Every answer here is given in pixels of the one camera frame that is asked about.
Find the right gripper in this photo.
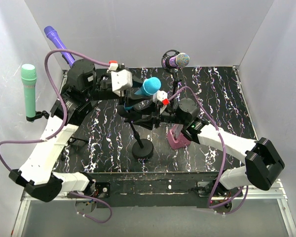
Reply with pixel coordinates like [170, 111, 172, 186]
[133, 99, 187, 131]

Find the blue microphone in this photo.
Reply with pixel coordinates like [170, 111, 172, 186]
[120, 77, 161, 111]

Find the black round-base desk stand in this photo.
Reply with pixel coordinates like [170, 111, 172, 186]
[118, 108, 155, 159]

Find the black tripod shock-mount stand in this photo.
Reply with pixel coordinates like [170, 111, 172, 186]
[163, 49, 183, 95]

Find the glitter purple microphone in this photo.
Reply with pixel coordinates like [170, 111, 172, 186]
[161, 52, 190, 69]

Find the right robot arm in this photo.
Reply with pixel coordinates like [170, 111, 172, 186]
[133, 98, 285, 196]

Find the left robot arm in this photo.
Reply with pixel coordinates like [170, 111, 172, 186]
[9, 59, 144, 202]

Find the pink phone dock stand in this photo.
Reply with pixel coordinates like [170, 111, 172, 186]
[167, 124, 191, 150]

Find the green microphone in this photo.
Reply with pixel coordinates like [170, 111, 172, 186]
[21, 64, 37, 122]

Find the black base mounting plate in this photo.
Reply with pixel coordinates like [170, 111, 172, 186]
[66, 171, 245, 210]

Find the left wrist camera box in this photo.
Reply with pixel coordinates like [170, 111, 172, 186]
[111, 69, 133, 96]

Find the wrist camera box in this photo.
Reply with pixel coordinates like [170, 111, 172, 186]
[152, 90, 169, 106]
[111, 69, 133, 96]

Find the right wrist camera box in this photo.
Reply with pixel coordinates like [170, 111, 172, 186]
[152, 90, 169, 106]

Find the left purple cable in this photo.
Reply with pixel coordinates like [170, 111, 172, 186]
[0, 49, 113, 224]

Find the purple cable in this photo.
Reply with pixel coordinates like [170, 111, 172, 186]
[0, 49, 113, 224]
[168, 85, 249, 215]

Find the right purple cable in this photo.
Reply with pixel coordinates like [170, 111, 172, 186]
[168, 85, 249, 215]

